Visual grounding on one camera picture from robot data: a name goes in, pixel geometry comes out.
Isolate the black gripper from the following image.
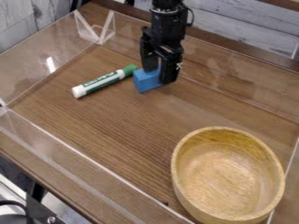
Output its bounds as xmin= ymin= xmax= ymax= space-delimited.
xmin=140 ymin=6 xmax=190 ymax=85

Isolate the blue foam block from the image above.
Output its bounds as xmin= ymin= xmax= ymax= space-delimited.
xmin=134 ymin=69 xmax=163 ymax=93

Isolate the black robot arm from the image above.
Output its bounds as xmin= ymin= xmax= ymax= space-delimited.
xmin=140 ymin=0 xmax=194 ymax=85

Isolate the brown wooden bowl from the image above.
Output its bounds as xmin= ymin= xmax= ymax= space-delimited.
xmin=171 ymin=126 xmax=286 ymax=224

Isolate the green white dry-erase marker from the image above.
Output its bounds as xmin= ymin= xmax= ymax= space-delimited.
xmin=71 ymin=64 xmax=138 ymax=98

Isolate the black table leg bracket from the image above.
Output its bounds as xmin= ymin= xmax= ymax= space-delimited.
xmin=26 ymin=183 xmax=60 ymax=224

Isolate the black cable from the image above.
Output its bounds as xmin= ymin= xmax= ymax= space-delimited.
xmin=0 ymin=199 xmax=31 ymax=224

